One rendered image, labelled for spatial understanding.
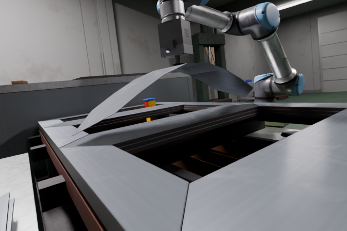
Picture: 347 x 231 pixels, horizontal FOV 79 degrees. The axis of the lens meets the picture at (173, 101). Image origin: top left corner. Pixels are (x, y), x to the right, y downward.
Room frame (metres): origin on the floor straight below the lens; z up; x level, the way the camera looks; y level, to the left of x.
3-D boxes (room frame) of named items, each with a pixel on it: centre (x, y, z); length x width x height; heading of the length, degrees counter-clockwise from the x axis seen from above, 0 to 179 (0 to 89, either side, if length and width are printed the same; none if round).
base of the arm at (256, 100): (1.26, -0.55, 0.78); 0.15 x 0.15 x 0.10
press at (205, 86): (5.09, -0.98, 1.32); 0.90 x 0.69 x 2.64; 138
